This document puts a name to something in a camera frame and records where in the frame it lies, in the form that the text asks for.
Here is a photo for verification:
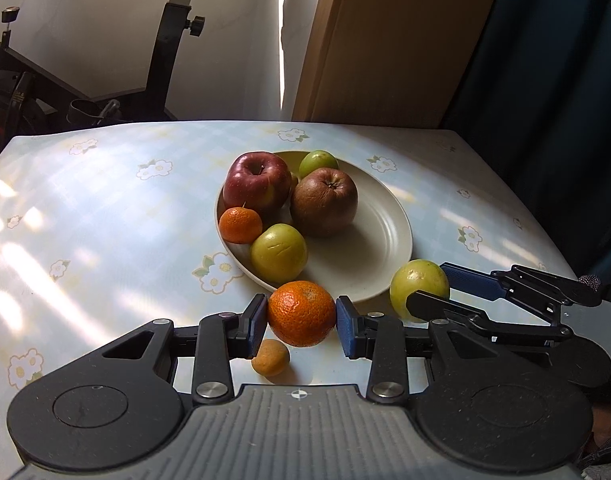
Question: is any small brown fruit front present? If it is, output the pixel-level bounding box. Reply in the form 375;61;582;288
251;339;290;377

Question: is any wooden wardrobe panel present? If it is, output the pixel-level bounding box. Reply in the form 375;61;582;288
292;0;494;129

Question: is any black patterned hair scrunchie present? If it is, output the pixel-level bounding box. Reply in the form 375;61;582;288
579;274;610;295

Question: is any beige round plate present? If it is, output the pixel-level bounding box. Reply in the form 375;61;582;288
216;151;413;301

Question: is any green apple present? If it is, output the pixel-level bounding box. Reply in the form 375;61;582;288
298;150;339;179
250;223;309;284

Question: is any dark blue curtain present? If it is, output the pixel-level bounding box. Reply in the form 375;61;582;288
443;0;611;283

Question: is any bright red apple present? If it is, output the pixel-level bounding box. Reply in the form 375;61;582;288
222;151;292;217

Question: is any black exercise bike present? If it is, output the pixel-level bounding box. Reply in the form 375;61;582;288
0;0;206;154

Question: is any round yellow-green citrus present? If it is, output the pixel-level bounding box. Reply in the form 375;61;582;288
389;259;450;322

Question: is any dull brown-red apple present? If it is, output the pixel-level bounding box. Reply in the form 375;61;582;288
290;168;359;237

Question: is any orange tangerine with stem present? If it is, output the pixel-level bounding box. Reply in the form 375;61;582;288
218;206;263;244

